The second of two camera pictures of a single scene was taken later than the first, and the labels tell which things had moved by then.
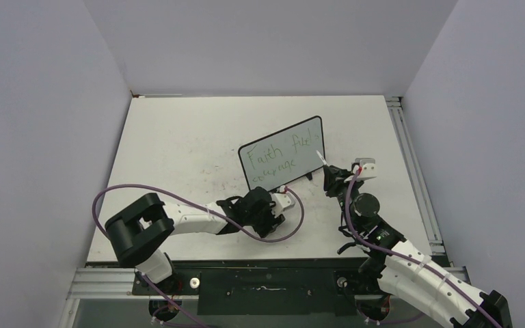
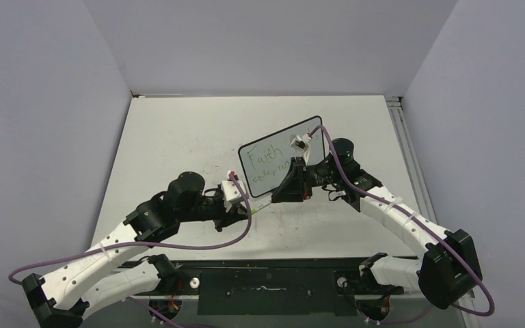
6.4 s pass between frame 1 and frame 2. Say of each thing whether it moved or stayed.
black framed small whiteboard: stayed
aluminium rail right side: stayed
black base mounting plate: stayed
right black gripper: moved
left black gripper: moved
